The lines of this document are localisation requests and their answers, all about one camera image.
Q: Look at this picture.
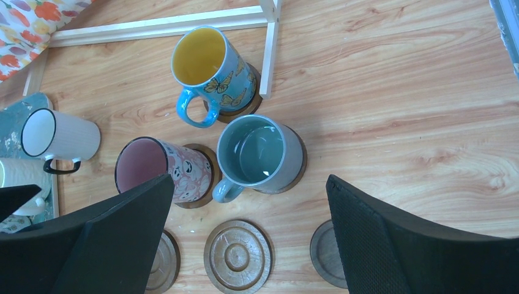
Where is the floral grey tray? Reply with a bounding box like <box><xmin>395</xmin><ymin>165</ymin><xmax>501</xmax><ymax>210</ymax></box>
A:
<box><xmin>1</xmin><ymin>92</ymin><xmax>59</xmax><ymax>233</ymax></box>

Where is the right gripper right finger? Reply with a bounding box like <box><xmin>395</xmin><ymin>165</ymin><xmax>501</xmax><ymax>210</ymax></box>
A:
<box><xmin>326</xmin><ymin>175</ymin><xmax>518</xmax><ymax>293</ymax></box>

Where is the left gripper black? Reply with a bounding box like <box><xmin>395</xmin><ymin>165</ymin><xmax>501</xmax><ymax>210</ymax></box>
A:
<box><xmin>0</xmin><ymin>184</ymin><xmax>41</xmax><ymax>222</ymax></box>

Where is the small dark brown coaster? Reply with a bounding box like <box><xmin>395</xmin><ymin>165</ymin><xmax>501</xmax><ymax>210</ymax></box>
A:
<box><xmin>310</xmin><ymin>219</ymin><xmax>348</xmax><ymax>289</ymax></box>

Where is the wooden rack frame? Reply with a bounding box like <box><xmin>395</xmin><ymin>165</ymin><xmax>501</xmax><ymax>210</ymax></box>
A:
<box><xmin>22</xmin><ymin>0</ymin><xmax>283</xmax><ymax>100</ymax></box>

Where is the white grey mug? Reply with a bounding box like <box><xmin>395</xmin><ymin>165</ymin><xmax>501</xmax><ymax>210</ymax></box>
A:
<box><xmin>21</xmin><ymin>108</ymin><xmax>101</xmax><ymax>175</ymax></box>

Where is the cream mug on tray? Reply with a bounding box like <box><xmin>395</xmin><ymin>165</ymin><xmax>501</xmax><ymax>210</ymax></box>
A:
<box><xmin>1</xmin><ymin>157</ymin><xmax>52</xmax><ymax>216</ymax></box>

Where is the pink mug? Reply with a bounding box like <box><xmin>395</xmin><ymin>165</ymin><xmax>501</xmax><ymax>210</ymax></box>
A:
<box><xmin>114</xmin><ymin>137</ymin><xmax>222</xmax><ymax>208</ymax></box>

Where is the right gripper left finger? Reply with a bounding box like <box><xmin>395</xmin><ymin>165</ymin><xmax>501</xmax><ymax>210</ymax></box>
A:
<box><xmin>1</xmin><ymin>174</ymin><xmax>174</xmax><ymax>293</ymax></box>

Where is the floral orange fabric bag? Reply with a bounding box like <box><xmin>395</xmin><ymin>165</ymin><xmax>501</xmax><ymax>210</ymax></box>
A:
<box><xmin>1</xmin><ymin>0</ymin><xmax>93</xmax><ymax>82</ymax></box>

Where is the blue mug yellow inside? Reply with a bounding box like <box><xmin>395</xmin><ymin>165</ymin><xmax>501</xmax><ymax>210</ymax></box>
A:
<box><xmin>171</xmin><ymin>26</ymin><xmax>256</xmax><ymax>128</ymax></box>

